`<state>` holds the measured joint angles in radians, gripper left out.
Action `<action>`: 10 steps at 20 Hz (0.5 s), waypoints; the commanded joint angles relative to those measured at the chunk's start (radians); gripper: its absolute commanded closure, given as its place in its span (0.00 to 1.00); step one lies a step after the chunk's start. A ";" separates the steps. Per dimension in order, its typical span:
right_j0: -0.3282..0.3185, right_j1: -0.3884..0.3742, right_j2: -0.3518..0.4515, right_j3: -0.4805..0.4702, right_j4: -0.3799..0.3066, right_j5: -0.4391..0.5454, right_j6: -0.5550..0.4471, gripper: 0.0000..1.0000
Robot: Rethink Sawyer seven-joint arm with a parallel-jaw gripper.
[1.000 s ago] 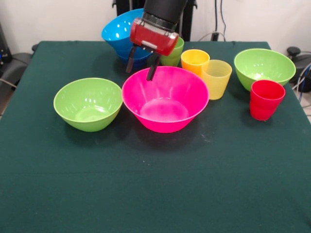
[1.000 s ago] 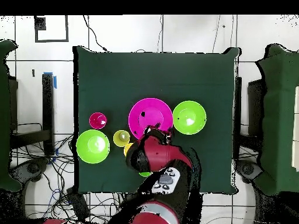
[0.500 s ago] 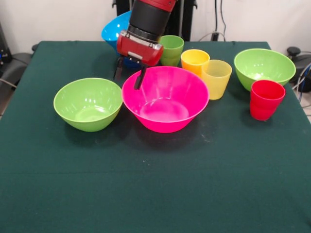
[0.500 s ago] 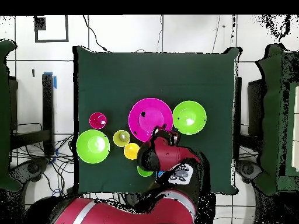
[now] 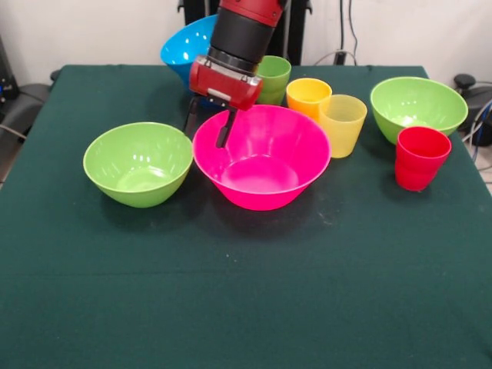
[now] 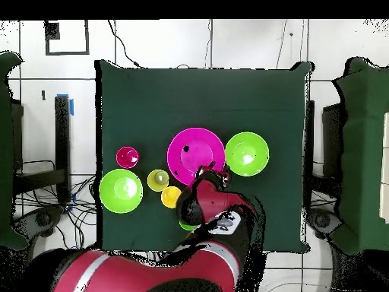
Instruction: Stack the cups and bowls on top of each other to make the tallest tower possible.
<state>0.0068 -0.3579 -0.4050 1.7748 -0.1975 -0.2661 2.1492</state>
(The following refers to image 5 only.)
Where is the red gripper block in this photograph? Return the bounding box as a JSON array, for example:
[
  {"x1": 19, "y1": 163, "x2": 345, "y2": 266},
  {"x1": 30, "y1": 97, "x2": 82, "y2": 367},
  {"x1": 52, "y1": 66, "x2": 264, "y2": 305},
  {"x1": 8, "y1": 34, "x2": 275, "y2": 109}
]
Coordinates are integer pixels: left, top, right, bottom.
[{"x1": 182, "y1": 55, "x2": 264, "y2": 150}]

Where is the large pink plastic bowl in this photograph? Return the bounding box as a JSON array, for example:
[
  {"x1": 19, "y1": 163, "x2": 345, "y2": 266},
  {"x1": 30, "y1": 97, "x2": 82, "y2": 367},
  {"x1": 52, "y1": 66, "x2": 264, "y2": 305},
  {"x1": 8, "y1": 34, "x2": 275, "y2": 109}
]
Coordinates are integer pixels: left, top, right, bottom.
[{"x1": 191, "y1": 104, "x2": 333, "y2": 212}]

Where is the large blue plastic bowl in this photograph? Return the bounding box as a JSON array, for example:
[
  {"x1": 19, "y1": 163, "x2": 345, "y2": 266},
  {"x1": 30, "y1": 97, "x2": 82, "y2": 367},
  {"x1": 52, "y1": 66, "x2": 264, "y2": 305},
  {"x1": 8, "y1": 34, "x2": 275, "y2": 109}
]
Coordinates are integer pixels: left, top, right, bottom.
[{"x1": 160, "y1": 14, "x2": 220, "y2": 95}]

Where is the green plastic cup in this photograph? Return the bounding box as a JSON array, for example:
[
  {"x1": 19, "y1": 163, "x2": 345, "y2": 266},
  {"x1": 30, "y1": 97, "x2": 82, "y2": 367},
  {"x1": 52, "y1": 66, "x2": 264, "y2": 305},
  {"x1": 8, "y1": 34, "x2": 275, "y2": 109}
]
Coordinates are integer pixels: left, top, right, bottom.
[{"x1": 255, "y1": 55, "x2": 292, "y2": 106}]

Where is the green plastic bowl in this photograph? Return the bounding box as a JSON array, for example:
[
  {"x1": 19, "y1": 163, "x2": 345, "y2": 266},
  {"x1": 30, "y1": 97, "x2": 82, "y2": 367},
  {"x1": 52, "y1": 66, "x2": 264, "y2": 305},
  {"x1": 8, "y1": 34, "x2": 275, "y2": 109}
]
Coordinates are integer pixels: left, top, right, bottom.
[
  {"x1": 370, "y1": 76, "x2": 469, "y2": 146},
  {"x1": 82, "y1": 121, "x2": 194, "y2": 209}
]

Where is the orange-yellow plastic cup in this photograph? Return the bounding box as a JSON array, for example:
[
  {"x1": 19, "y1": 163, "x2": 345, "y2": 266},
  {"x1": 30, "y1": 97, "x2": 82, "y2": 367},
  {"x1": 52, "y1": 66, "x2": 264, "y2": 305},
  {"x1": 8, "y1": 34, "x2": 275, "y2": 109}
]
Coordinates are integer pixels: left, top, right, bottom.
[{"x1": 285, "y1": 78, "x2": 333, "y2": 120}]

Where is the pale yellow translucent cup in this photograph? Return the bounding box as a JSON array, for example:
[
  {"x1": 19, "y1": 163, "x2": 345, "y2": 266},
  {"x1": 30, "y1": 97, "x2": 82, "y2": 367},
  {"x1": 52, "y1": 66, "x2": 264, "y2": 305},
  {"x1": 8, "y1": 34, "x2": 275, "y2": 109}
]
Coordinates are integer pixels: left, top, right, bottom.
[{"x1": 318, "y1": 94, "x2": 368, "y2": 159}]

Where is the dark green tablecloth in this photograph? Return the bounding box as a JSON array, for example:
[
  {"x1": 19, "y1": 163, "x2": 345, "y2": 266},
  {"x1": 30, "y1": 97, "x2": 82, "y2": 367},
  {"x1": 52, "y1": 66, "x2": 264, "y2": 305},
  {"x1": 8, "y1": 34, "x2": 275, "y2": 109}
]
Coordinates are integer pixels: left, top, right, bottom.
[{"x1": 0, "y1": 64, "x2": 492, "y2": 369}]

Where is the red plastic cup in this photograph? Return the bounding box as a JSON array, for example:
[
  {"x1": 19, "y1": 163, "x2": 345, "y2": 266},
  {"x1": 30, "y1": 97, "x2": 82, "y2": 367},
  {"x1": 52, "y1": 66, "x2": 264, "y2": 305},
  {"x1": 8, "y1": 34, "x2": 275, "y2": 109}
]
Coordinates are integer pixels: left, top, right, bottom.
[{"x1": 395, "y1": 126, "x2": 453, "y2": 192}]

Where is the black wall plug cable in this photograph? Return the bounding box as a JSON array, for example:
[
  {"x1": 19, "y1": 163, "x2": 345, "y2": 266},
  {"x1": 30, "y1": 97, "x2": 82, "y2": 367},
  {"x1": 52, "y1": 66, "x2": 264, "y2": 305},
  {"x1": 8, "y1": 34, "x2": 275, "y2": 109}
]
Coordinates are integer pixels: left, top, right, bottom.
[{"x1": 313, "y1": 0, "x2": 358, "y2": 66}]

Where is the grey pedestal foot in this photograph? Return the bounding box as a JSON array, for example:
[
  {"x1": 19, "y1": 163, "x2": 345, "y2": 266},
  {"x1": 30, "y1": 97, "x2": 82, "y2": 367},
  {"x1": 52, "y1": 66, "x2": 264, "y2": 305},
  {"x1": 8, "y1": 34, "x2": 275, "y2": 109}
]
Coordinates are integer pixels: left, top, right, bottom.
[
  {"x1": 453, "y1": 73, "x2": 492, "y2": 130},
  {"x1": 11, "y1": 82, "x2": 53, "y2": 134}
]

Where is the bundle of floor cables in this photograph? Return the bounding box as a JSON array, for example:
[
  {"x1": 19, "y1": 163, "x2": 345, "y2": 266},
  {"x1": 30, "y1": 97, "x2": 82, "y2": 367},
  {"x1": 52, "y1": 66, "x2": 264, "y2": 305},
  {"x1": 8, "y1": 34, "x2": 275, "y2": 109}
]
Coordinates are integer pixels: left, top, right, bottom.
[{"x1": 460, "y1": 98, "x2": 492, "y2": 162}]

